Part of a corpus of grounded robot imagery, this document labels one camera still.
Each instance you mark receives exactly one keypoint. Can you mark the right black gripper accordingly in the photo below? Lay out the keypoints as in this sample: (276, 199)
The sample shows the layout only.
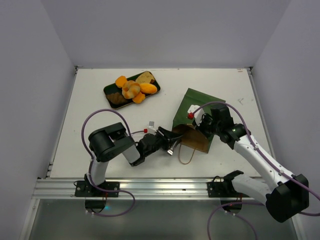
(203, 122)

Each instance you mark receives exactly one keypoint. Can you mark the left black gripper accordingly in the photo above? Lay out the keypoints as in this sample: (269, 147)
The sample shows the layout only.
(161, 137)

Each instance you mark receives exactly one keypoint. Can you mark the metal tongs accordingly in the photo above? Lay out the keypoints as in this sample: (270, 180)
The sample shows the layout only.
(172, 147)

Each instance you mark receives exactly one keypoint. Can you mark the green brown paper bag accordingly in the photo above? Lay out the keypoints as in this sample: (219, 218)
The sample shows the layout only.
(181, 124)

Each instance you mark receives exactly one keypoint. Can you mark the long orange fake bread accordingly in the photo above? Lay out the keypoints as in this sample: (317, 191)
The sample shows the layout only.
(120, 83)

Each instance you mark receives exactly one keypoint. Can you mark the pale twisted fake bread roll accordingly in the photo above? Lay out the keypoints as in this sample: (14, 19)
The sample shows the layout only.
(130, 89)

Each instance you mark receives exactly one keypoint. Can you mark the brown sliced fake bread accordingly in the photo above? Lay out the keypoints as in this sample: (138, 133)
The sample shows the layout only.
(145, 77)

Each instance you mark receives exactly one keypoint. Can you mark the dark brown fake croissant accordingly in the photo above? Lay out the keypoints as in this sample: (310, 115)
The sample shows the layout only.
(116, 98)

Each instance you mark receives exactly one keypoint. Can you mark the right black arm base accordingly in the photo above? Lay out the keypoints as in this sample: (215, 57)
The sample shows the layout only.
(221, 187)

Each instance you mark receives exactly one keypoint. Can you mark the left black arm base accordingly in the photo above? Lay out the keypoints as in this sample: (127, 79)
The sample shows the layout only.
(84, 189)

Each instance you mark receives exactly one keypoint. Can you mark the dark green tray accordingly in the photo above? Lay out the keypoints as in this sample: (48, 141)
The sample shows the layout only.
(112, 88)

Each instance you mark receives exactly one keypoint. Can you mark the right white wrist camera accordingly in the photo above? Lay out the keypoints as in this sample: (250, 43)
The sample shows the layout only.
(195, 113)

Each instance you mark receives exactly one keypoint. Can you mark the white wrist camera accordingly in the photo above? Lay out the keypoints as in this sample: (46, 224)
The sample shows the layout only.
(151, 127)
(195, 113)

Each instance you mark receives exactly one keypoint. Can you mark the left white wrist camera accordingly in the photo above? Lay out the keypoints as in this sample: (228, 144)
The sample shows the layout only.
(151, 127)

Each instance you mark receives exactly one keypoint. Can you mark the aluminium rail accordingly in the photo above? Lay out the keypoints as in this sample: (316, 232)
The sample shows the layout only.
(141, 188)

